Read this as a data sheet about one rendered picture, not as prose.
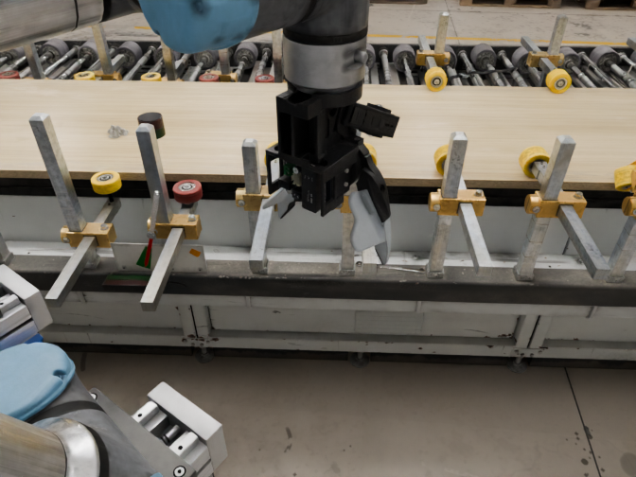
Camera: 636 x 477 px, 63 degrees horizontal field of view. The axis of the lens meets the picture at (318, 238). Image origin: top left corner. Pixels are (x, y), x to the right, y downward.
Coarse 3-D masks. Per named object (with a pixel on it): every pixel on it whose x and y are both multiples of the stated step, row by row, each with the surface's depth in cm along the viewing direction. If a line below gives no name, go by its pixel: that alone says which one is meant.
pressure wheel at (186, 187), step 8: (176, 184) 148; (184, 184) 149; (192, 184) 149; (200, 184) 148; (176, 192) 145; (184, 192) 145; (192, 192) 145; (200, 192) 147; (176, 200) 147; (184, 200) 146; (192, 200) 146
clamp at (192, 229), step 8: (176, 216) 142; (184, 216) 142; (160, 224) 139; (168, 224) 139; (176, 224) 139; (184, 224) 139; (192, 224) 139; (200, 224) 144; (160, 232) 141; (168, 232) 141; (192, 232) 141; (200, 232) 144
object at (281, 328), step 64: (0, 192) 163; (128, 192) 161; (512, 192) 155; (64, 320) 203; (128, 320) 202; (192, 320) 196; (256, 320) 199; (320, 320) 197; (384, 320) 194; (448, 320) 195; (512, 320) 193; (576, 320) 192
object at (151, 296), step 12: (192, 204) 148; (180, 228) 140; (168, 240) 135; (180, 240) 137; (168, 252) 132; (156, 264) 128; (168, 264) 128; (156, 276) 124; (168, 276) 129; (156, 288) 121; (144, 300) 118; (156, 300) 120
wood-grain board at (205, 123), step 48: (0, 96) 199; (48, 96) 199; (96, 96) 199; (144, 96) 199; (192, 96) 199; (240, 96) 199; (384, 96) 199; (432, 96) 199; (480, 96) 199; (528, 96) 199; (576, 96) 199; (624, 96) 199; (0, 144) 169; (96, 144) 169; (192, 144) 169; (240, 144) 169; (384, 144) 169; (432, 144) 169; (480, 144) 169; (528, 144) 169; (576, 144) 169; (624, 144) 169
